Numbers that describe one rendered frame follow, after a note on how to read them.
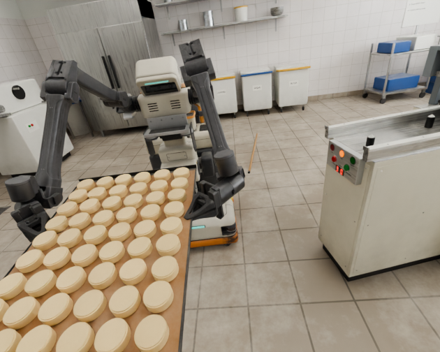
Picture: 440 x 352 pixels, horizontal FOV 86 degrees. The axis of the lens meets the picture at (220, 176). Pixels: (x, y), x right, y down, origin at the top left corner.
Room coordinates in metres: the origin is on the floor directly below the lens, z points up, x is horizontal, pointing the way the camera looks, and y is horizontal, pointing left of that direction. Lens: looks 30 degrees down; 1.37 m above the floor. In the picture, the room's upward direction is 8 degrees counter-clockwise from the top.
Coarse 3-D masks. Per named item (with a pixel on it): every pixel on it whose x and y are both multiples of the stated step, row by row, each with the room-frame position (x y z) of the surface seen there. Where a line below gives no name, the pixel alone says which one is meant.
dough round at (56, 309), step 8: (56, 296) 0.29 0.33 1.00; (64, 296) 0.28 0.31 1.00; (48, 304) 0.27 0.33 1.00; (56, 304) 0.27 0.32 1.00; (64, 304) 0.27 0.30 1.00; (72, 304) 0.28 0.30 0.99; (40, 312) 0.26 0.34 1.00; (48, 312) 0.26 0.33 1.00; (56, 312) 0.26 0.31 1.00; (64, 312) 0.26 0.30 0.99; (40, 320) 0.25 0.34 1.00; (48, 320) 0.25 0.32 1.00; (56, 320) 0.25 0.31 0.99
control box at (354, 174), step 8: (336, 144) 1.06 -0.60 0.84; (328, 152) 1.11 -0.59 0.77; (336, 152) 1.05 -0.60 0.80; (344, 152) 0.99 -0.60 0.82; (352, 152) 0.95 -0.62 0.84; (328, 160) 1.11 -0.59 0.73; (336, 160) 1.04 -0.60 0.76; (344, 160) 0.98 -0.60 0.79; (360, 160) 0.89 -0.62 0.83; (352, 168) 0.92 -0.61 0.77; (360, 168) 0.89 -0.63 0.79; (344, 176) 0.96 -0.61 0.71; (352, 176) 0.91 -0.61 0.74; (360, 176) 0.89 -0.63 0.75
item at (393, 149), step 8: (424, 136) 0.89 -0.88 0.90; (432, 136) 0.88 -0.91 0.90; (384, 144) 0.87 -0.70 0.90; (392, 144) 0.86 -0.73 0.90; (400, 144) 0.86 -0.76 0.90; (408, 144) 0.87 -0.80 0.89; (416, 144) 0.87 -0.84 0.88; (424, 144) 0.87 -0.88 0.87; (432, 144) 0.88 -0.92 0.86; (368, 152) 0.85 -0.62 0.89; (376, 152) 0.85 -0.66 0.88; (384, 152) 0.86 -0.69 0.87; (392, 152) 0.86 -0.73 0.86; (400, 152) 0.86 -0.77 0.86; (408, 152) 0.87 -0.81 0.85; (368, 160) 0.85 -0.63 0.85; (376, 160) 0.85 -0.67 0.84
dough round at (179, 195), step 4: (172, 192) 0.55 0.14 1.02; (176, 192) 0.55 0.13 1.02; (180, 192) 0.55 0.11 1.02; (184, 192) 0.55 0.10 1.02; (168, 196) 0.54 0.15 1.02; (172, 196) 0.53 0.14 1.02; (176, 196) 0.53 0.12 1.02; (180, 196) 0.53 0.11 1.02; (184, 196) 0.53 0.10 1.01; (172, 200) 0.52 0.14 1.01; (176, 200) 0.52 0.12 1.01; (180, 200) 0.52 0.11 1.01
